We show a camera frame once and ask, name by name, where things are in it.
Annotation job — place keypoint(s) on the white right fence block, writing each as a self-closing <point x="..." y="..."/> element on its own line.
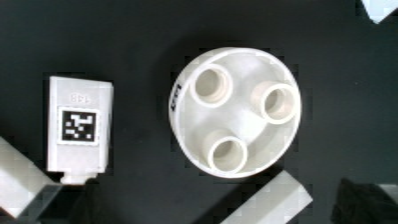
<point x="378" y="9"/>

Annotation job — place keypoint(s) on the white front fence rail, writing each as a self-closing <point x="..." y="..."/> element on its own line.
<point x="275" y="203"/>

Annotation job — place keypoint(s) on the white round stool seat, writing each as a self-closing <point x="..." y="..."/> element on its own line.
<point x="234" y="111"/>

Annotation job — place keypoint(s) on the white stool leg with tag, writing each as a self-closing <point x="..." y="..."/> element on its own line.
<point x="78" y="128"/>

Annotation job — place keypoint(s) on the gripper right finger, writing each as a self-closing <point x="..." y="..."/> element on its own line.
<point x="366" y="203"/>

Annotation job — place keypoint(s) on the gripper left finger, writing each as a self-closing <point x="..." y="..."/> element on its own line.
<point x="26" y="188"/>

